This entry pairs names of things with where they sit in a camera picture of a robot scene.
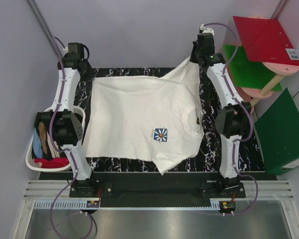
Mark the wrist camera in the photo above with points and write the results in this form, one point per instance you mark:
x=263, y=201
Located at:
x=77, y=49
x=205, y=38

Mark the aluminium frame rail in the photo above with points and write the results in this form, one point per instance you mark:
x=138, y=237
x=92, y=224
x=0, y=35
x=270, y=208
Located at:
x=267, y=190

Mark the corner aluminium post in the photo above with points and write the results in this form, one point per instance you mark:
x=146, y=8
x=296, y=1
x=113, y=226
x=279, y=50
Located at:
x=41, y=21

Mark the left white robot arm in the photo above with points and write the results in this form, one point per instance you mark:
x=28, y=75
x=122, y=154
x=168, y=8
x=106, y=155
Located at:
x=65, y=130

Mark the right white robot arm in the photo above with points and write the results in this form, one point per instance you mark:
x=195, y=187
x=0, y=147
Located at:
x=233, y=117

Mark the dark green ring binder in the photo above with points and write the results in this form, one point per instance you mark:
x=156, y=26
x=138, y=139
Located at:
x=278, y=134

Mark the black printed t-shirt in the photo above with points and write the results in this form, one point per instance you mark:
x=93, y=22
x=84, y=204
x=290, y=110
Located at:
x=42, y=146

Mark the red t-shirt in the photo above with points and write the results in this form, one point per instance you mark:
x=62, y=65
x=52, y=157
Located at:
x=53, y=163

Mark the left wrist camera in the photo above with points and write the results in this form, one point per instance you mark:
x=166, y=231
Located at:
x=77, y=49

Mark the pink wooden shelf stand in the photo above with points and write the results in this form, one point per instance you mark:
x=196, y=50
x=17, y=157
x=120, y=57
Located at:
x=281, y=71

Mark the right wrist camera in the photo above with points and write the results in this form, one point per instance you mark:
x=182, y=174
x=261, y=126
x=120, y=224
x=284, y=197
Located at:
x=205, y=38

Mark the white perforated laundry basket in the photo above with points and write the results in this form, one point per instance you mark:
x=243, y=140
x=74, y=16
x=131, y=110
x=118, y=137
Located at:
x=29, y=158

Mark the light green plastic folder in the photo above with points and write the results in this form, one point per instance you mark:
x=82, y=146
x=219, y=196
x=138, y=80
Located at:
x=248, y=74

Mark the grey slotted cable duct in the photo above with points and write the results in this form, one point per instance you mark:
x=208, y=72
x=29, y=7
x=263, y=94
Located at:
x=67, y=204

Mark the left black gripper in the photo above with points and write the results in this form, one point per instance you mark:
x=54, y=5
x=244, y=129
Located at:
x=89, y=76

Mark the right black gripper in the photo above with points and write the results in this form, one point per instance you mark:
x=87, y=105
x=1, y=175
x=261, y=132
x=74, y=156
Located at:
x=192, y=59

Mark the black marble table mat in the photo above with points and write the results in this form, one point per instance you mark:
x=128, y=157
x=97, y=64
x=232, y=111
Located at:
x=209, y=155

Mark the white daisy t-shirt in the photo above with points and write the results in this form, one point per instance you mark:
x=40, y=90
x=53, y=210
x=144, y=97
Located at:
x=154, y=119

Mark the red plastic folder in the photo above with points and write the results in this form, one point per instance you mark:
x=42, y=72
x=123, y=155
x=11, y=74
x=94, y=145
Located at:
x=264, y=40

